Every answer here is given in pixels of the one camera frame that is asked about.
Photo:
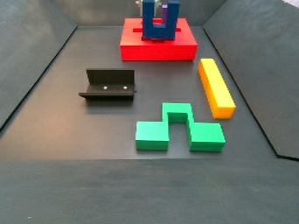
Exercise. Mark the red slotted board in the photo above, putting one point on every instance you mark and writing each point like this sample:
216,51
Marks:
144,50

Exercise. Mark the yellow long bar block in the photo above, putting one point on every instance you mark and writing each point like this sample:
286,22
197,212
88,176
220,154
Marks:
220,101

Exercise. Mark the black angled bracket holder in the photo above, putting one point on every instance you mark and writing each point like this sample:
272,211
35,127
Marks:
109,83

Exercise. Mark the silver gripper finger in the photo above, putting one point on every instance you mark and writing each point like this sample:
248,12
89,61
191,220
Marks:
139,4

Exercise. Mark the green stepped block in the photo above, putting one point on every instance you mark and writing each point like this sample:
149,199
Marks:
152,135

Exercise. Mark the dark blue U-shaped block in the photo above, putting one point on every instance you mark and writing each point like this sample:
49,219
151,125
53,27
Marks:
159,31

